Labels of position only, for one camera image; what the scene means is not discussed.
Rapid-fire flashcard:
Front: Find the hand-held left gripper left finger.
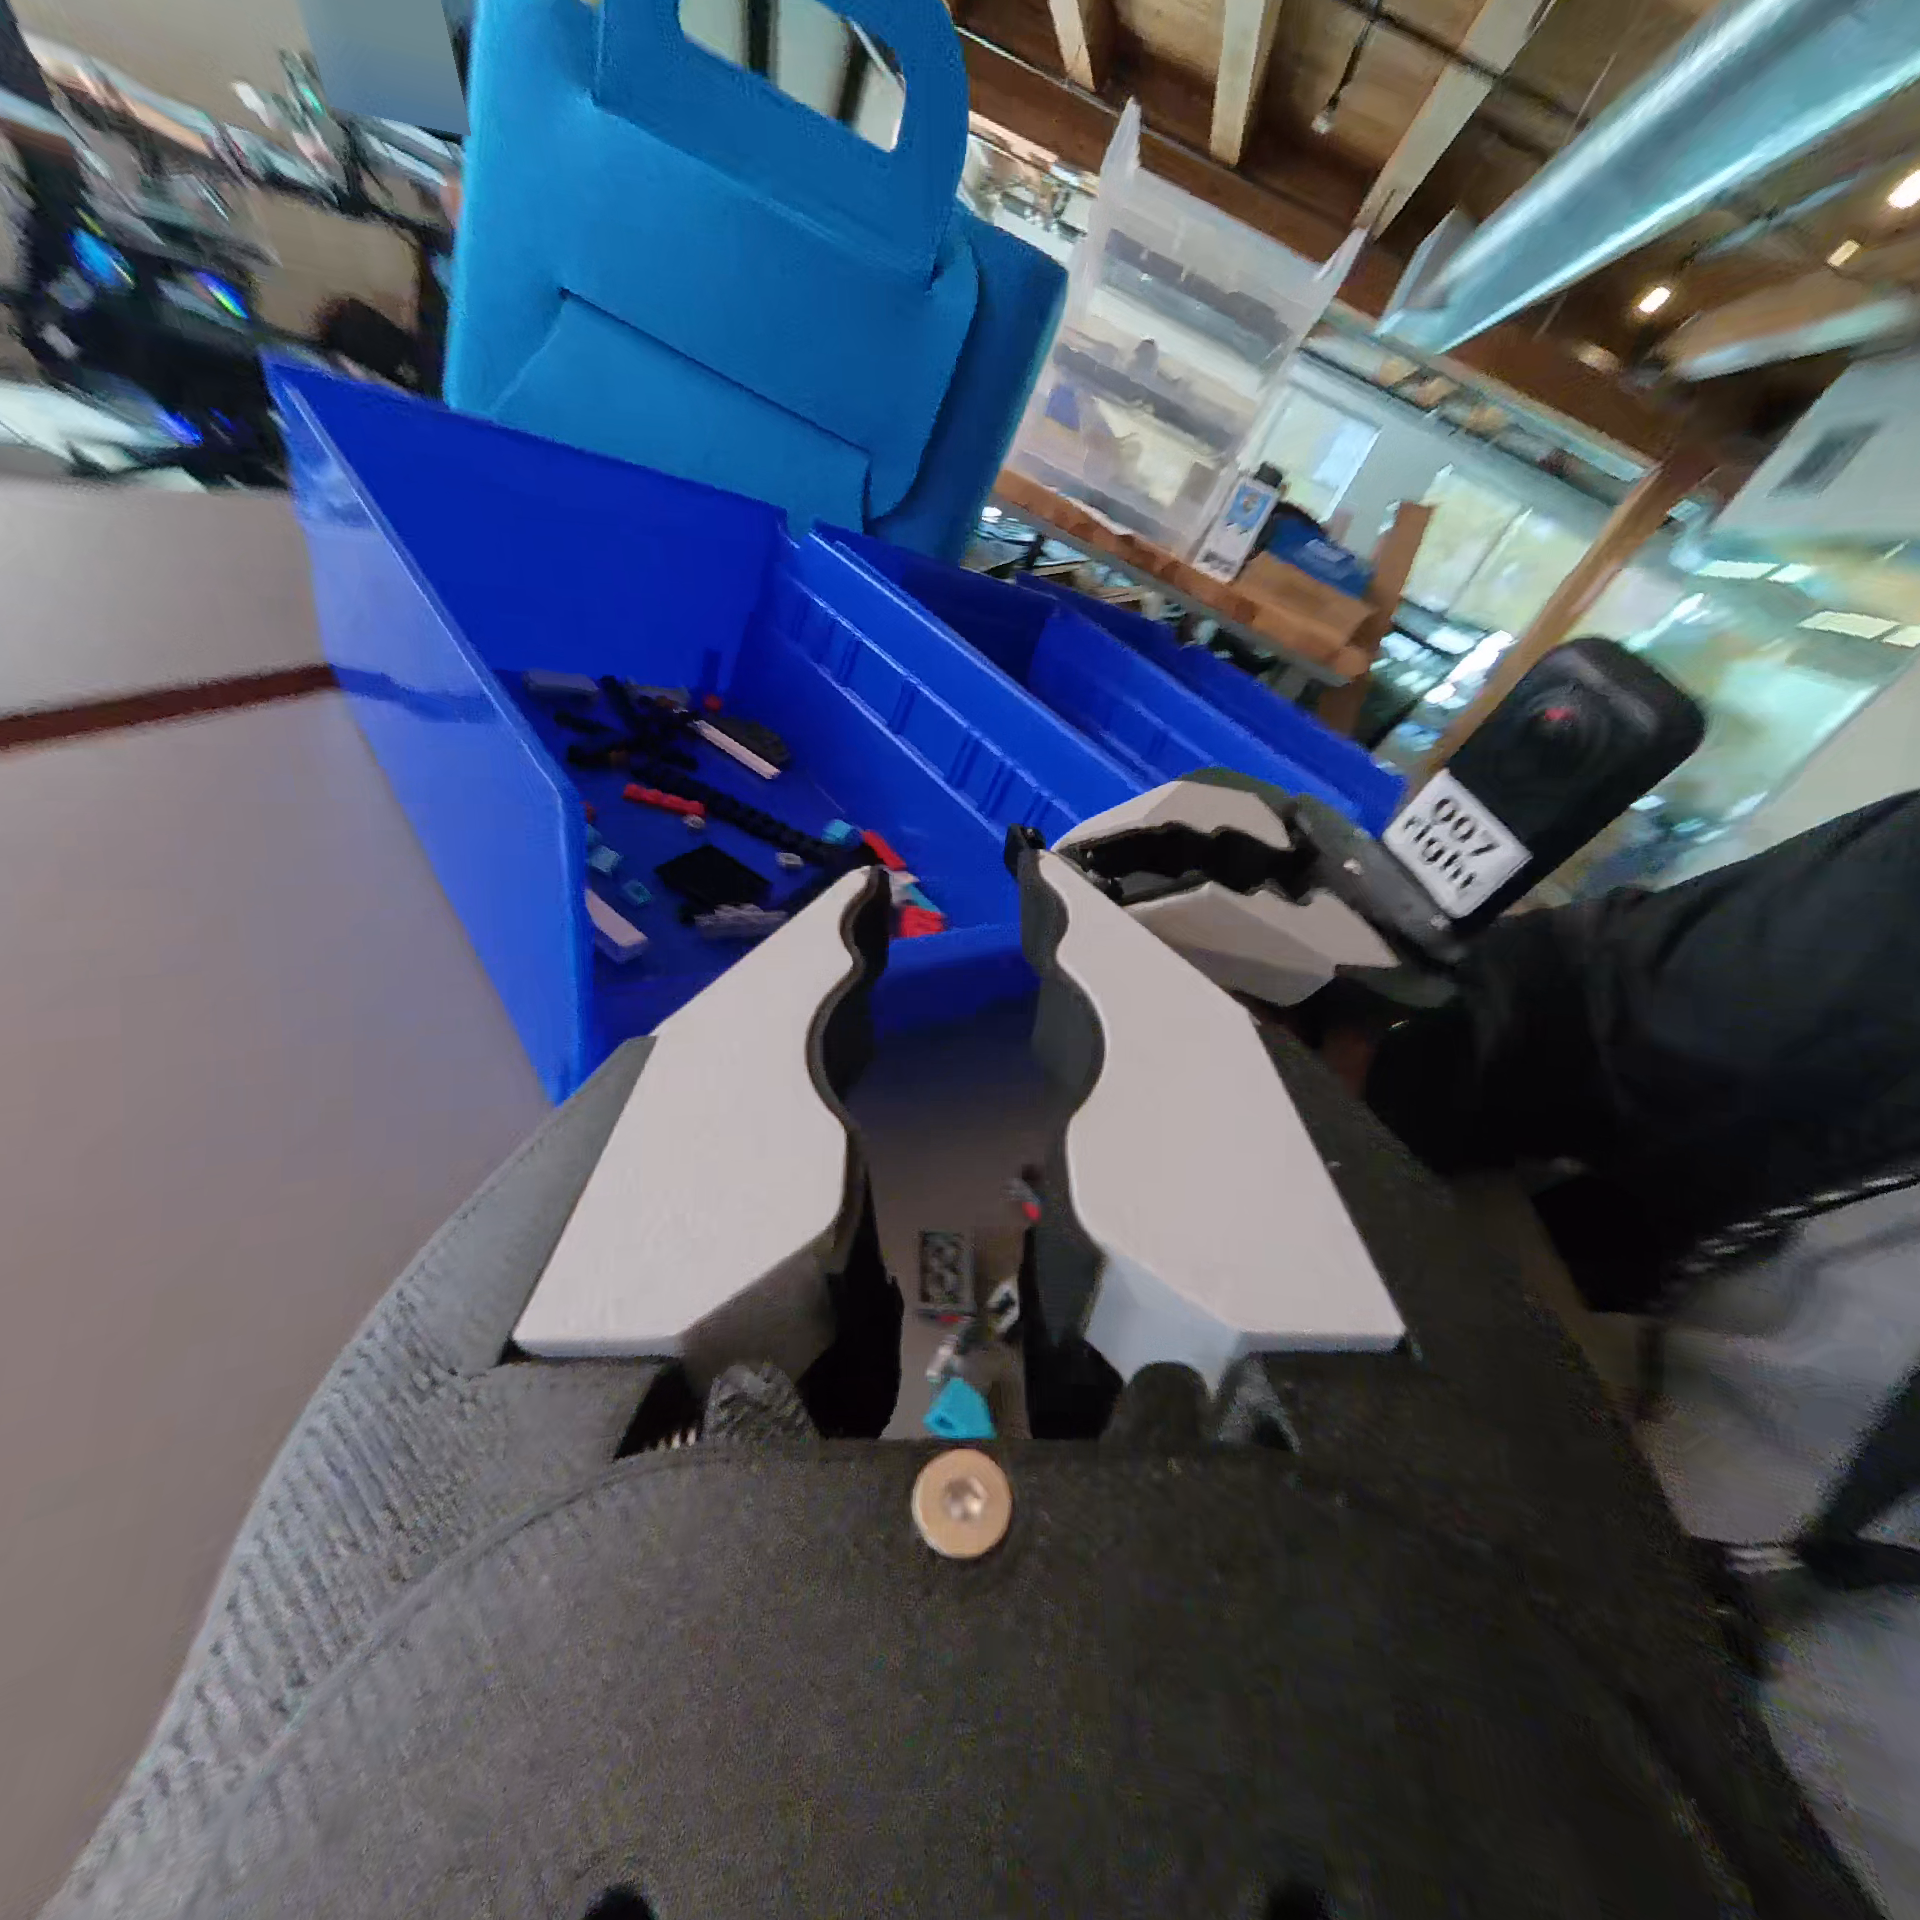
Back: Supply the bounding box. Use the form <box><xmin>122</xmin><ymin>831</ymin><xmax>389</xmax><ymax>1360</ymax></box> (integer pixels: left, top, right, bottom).
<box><xmin>510</xmin><ymin>865</ymin><xmax>896</xmax><ymax>1362</ymax></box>

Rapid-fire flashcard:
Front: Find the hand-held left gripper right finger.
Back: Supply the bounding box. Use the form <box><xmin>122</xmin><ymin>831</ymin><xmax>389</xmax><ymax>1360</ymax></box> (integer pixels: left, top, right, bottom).
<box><xmin>1018</xmin><ymin>848</ymin><xmax>1412</xmax><ymax>1386</ymax></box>

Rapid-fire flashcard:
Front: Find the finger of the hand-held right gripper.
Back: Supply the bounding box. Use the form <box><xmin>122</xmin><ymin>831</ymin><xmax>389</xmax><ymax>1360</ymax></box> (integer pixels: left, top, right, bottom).
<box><xmin>1112</xmin><ymin>879</ymin><xmax>1408</xmax><ymax>1010</ymax></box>
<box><xmin>1049</xmin><ymin>768</ymin><xmax>1326</xmax><ymax>890</ymax></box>

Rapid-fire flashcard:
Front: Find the person's right forearm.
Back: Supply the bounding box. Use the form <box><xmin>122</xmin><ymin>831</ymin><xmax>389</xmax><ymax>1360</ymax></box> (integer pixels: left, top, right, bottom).
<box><xmin>1305</xmin><ymin>797</ymin><xmax>1920</xmax><ymax>1314</ymax></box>

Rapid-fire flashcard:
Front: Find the grey desk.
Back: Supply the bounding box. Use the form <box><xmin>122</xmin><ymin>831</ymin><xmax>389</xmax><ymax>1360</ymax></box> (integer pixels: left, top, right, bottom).
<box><xmin>0</xmin><ymin>480</ymin><xmax>1501</xmax><ymax>1920</ymax></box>

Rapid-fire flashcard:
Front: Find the narrow blue plastic bin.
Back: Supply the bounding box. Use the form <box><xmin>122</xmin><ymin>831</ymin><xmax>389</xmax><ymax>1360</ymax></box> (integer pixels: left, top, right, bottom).
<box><xmin>1036</xmin><ymin>576</ymin><xmax>1412</xmax><ymax>837</ymax></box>
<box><xmin>780</xmin><ymin>526</ymin><xmax>1202</xmax><ymax>842</ymax></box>

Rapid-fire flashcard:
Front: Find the wooden workbench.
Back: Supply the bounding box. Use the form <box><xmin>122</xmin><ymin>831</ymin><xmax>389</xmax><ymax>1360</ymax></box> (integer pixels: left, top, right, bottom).
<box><xmin>990</xmin><ymin>471</ymin><xmax>1390</xmax><ymax>688</ymax></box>

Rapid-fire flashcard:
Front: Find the blue cardboard box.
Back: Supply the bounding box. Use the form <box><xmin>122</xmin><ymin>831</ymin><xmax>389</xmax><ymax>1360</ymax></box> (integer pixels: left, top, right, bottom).
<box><xmin>1275</xmin><ymin>517</ymin><xmax>1374</xmax><ymax>602</ymax></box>

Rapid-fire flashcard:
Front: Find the white and blue carton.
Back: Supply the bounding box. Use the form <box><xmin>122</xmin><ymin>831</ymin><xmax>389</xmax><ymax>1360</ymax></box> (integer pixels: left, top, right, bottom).
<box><xmin>1190</xmin><ymin>465</ymin><xmax>1290</xmax><ymax>585</ymax></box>

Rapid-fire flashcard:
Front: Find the pile of mixed toy bricks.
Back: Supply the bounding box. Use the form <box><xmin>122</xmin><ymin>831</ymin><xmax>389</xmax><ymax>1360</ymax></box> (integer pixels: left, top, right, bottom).
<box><xmin>516</xmin><ymin>667</ymin><xmax>957</xmax><ymax>965</ymax></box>

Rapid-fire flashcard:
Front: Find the clear plastic drawer unit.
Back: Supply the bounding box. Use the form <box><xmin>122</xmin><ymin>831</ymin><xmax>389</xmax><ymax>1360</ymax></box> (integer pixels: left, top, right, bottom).
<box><xmin>1002</xmin><ymin>96</ymin><xmax>1370</xmax><ymax>554</ymax></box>

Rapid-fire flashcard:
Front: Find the person's grey sweater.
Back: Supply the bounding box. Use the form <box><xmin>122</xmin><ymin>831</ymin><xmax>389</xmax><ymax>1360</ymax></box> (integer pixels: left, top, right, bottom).
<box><xmin>1634</xmin><ymin>1185</ymin><xmax>1920</xmax><ymax>1920</ymax></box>

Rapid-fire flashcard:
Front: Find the large blue plastic bin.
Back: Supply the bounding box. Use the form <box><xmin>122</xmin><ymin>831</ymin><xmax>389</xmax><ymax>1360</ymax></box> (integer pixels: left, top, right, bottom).
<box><xmin>264</xmin><ymin>360</ymin><xmax>1161</xmax><ymax>1107</ymax></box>

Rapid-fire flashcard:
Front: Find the background electronics equipment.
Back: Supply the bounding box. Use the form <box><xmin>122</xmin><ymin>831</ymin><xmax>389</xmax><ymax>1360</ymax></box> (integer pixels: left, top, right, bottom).
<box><xmin>0</xmin><ymin>0</ymin><xmax>452</xmax><ymax>490</ymax></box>

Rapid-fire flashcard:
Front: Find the wooden post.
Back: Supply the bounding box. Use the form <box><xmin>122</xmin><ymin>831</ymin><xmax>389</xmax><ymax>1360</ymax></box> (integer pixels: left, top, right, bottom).
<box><xmin>1417</xmin><ymin>442</ymin><xmax>1720</xmax><ymax>783</ymax></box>

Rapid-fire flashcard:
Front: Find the silver ventilation duct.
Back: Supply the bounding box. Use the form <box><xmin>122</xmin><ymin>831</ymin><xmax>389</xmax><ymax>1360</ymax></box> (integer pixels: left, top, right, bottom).
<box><xmin>1380</xmin><ymin>0</ymin><xmax>1920</xmax><ymax>358</ymax></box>

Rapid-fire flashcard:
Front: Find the black lanyard strap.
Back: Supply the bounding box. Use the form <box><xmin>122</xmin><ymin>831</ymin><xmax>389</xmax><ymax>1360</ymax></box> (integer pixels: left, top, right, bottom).
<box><xmin>1697</xmin><ymin>1171</ymin><xmax>1920</xmax><ymax>1683</ymax></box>

